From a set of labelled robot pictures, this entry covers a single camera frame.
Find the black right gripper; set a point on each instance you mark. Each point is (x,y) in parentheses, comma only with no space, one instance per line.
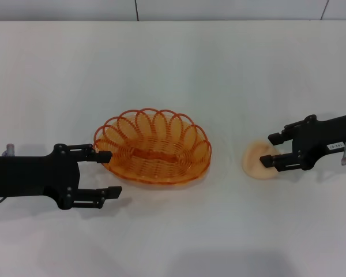
(328,138)

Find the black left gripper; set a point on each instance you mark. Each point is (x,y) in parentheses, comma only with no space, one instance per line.
(31,176)

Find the pale round bread bun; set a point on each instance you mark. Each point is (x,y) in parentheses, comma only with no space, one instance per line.
(252,164)

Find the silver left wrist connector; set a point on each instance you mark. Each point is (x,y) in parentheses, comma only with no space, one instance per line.
(9,150)

